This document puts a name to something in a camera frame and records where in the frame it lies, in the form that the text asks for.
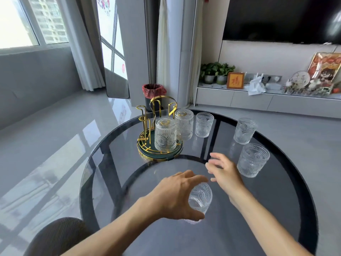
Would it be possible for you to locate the person's left hand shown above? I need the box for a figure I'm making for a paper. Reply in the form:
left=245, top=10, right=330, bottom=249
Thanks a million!
left=139, top=170, right=209, bottom=222

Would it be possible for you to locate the orange framed picture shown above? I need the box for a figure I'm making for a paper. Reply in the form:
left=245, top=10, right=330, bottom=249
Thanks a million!
left=226, top=72, right=245, bottom=90

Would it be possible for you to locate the person's right forearm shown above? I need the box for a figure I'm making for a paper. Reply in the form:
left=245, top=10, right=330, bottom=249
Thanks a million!
left=228, top=184, right=314, bottom=256

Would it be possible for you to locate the gold framed cartoon picture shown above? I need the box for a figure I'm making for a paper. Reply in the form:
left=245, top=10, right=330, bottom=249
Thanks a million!
left=307, top=52, right=341, bottom=83

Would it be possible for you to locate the grey curtain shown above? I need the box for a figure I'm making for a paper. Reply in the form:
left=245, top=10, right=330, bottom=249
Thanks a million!
left=56, top=0, right=106, bottom=92

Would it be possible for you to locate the brown upholstered chair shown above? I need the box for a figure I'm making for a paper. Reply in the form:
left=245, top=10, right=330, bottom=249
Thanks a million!
left=23, top=217, right=93, bottom=256

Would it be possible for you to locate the clear embossed glass cup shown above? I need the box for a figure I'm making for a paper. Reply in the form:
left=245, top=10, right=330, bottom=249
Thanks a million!
left=188, top=182, right=213, bottom=215
left=155, top=118, right=177, bottom=153
left=195, top=112, right=215, bottom=138
left=174, top=109, right=194, bottom=141
left=234, top=118, right=258, bottom=145
left=237, top=143, right=270, bottom=178

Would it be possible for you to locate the black bin with red bag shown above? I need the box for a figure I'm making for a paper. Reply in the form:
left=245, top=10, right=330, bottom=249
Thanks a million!
left=142, top=84, right=167, bottom=113

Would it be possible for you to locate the gold and green cup rack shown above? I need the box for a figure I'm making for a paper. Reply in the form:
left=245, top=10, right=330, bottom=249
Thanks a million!
left=136, top=96, right=184, bottom=163

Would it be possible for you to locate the white curtain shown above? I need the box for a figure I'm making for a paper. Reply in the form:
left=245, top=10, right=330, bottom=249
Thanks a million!
left=156, top=0, right=203, bottom=104

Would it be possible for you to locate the black flat television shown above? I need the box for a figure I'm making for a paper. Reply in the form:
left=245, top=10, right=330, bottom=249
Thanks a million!
left=222, top=0, right=341, bottom=46

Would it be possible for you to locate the white decorative plate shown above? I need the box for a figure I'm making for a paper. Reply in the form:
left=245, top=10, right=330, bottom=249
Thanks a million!
left=289, top=71, right=311, bottom=90

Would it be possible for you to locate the person's right hand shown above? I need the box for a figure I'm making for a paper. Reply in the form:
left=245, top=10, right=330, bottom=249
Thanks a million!
left=205, top=152, right=246, bottom=199

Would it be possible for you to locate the window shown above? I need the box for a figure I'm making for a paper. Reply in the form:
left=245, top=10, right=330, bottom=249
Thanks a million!
left=0, top=0, right=70, bottom=50

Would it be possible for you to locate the person's left forearm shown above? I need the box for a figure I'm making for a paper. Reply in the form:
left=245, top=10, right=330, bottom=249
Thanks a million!
left=63, top=198, right=160, bottom=256

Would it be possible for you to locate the green potted plant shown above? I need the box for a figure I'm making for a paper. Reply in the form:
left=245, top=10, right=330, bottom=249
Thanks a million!
left=199, top=63, right=220, bottom=85
left=216, top=62, right=236, bottom=85

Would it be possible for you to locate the crumpled white tissue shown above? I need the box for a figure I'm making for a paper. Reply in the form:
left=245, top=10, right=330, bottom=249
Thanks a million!
left=244, top=77, right=267, bottom=96

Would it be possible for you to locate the white television cabinet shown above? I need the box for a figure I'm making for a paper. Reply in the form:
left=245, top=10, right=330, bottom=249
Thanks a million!
left=194, top=82, right=341, bottom=119

